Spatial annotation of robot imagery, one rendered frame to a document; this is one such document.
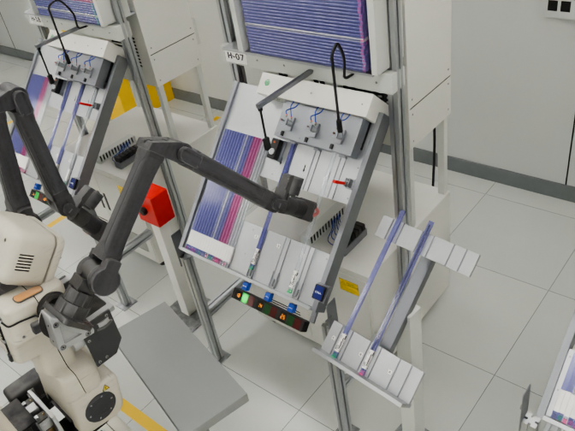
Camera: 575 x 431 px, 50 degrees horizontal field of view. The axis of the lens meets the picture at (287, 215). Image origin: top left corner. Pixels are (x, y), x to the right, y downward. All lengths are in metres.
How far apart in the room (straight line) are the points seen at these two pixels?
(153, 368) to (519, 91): 2.41
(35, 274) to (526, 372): 2.03
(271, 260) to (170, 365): 0.51
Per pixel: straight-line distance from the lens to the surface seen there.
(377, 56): 2.01
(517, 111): 3.70
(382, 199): 2.77
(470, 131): 3.88
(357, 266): 2.44
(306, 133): 2.21
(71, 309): 1.66
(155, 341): 2.38
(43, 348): 1.89
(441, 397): 2.79
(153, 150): 1.62
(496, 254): 3.44
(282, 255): 2.24
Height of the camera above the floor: 2.23
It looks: 36 degrees down
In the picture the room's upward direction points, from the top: 10 degrees counter-clockwise
